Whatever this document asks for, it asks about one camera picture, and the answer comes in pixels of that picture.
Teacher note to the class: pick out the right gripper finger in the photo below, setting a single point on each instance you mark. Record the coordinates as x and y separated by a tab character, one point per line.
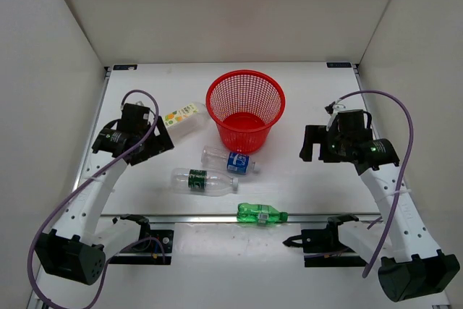
306	153
315	133

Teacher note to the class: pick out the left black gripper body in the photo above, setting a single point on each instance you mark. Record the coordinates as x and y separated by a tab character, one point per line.
145	133

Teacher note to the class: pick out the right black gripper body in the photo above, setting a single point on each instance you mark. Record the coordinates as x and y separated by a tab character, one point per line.
334	151

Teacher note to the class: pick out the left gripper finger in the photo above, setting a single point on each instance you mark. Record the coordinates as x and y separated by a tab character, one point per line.
143	153
162	141

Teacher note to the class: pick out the clear bottle green label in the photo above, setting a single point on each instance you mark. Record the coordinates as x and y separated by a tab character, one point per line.
208	183

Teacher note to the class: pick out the clear bottle blue label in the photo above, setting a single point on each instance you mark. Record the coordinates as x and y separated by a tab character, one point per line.
233	162

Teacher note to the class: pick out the green plastic bottle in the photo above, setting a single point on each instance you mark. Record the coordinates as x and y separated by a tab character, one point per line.
260	214

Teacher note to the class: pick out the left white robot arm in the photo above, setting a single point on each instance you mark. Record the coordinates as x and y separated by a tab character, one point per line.
73	249

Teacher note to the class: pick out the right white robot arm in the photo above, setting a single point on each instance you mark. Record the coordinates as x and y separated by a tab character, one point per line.
411	264

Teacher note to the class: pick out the white juice bottle fruit label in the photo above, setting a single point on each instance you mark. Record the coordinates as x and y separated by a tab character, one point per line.
186	121

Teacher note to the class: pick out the red plastic mesh basket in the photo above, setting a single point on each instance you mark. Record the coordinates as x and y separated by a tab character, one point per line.
245	104

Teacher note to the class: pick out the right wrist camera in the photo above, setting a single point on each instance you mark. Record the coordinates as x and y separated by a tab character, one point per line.
335	107

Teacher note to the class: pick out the aluminium table rail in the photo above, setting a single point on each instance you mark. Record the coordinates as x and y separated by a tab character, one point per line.
231	219

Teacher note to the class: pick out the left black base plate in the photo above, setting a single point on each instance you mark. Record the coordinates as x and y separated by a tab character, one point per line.
149	253

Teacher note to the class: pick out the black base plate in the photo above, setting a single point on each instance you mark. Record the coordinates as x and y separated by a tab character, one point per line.
149	253
322	248

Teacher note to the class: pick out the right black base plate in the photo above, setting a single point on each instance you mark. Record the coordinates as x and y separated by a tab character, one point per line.
322	248

